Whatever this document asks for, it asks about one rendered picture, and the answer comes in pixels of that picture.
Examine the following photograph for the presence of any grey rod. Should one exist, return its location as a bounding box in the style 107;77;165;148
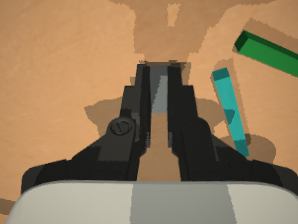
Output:
150;65;168;113

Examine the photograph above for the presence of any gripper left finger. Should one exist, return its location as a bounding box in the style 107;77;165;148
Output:
21;64;151;194

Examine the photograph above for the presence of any green rod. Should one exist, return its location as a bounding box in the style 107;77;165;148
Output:
234;30;298;77

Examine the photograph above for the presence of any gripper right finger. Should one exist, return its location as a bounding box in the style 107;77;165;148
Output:
167;63;298;196

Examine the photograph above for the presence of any turquoise rod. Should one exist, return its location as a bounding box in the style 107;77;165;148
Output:
212;67;249;157

